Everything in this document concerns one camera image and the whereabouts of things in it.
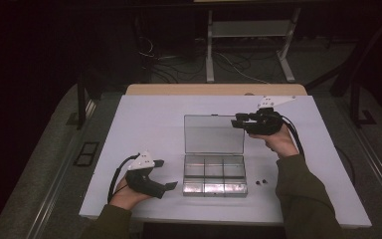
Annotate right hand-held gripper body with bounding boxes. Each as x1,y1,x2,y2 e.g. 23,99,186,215
245,95,296,136

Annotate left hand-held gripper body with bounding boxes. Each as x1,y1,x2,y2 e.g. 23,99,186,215
124,151,166,199

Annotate clear plastic compartment box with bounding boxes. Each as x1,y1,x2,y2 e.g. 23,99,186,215
182,114,249,198

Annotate person's left hand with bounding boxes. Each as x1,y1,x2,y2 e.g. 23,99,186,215
108,177,153,211

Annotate person's right hand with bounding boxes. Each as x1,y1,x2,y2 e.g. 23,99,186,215
248,122,299,159

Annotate white board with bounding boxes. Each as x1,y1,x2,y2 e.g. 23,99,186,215
79,95,373,229

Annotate wooden table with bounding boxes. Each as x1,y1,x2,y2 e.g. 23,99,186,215
125,83,308,97

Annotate black floor socket box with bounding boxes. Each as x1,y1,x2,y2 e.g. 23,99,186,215
73,141,99,167

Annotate black metal stand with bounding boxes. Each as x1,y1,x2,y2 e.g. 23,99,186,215
349,76,377,128
76,66,97,130

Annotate left hand-held gripper black cable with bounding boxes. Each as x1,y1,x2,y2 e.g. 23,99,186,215
107,152,141,203

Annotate hand-held gripper black cable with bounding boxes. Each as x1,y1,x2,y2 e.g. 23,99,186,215
280,114,305,157
107,152,141,203

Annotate right hand-held gripper black cable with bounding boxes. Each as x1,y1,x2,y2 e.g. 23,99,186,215
280,114,305,157

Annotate bundle of floor cables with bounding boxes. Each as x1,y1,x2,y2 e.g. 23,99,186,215
135,16,280,84

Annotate grey metal stand frame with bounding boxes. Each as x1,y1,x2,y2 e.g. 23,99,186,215
205,8,301,84

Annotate metal floor rail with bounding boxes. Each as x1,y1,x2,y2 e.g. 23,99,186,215
337,99,382,213
26,99,97,239

